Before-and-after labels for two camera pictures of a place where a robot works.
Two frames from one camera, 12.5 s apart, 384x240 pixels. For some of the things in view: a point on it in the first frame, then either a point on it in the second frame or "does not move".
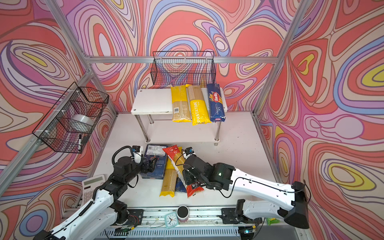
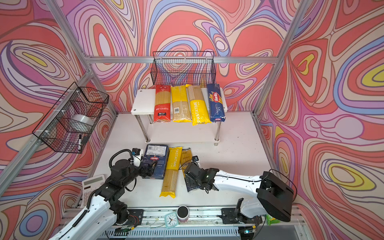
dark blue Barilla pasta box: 160,151 does not move
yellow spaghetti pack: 180,110 does not move
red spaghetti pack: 177,160 to 162,103
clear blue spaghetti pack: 180,186 to 186,159
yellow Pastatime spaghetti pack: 199,111 does not move
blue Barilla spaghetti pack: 216,105 does not move
